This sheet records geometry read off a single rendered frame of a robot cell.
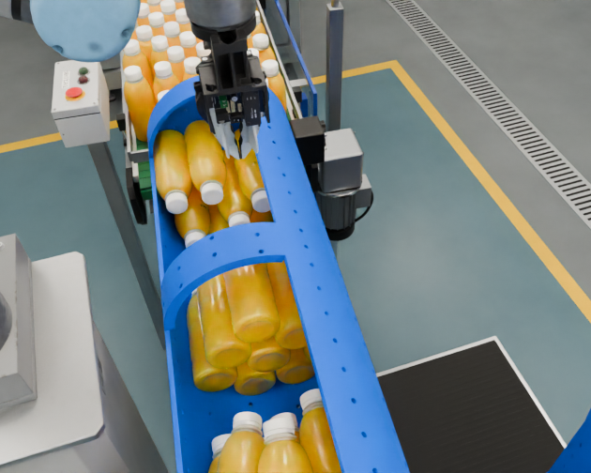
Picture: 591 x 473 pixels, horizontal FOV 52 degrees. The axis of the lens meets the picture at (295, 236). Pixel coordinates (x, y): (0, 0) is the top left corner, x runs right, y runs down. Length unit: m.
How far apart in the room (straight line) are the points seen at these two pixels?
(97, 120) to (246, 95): 0.77
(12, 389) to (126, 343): 1.46
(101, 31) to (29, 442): 0.54
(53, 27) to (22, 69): 3.36
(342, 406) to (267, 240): 0.26
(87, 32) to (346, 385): 0.48
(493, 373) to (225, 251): 1.34
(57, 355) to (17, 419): 0.10
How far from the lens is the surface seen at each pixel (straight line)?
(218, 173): 1.11
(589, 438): 1.04
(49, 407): 0.88
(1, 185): 3.10
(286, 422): 0.78
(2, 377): 0.84
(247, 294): 0.87
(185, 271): 0.88
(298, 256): 0.85
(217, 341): 0.89
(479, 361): 2.06
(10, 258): 0.96
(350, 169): 1.59
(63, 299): 0.97
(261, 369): 0.96
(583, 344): 2.39
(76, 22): 0.51
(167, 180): 1.13
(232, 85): 0.69
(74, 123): 1.44
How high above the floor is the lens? 1.87
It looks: 48 degrees down
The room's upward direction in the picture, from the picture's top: 3 degrees counter-clockwise
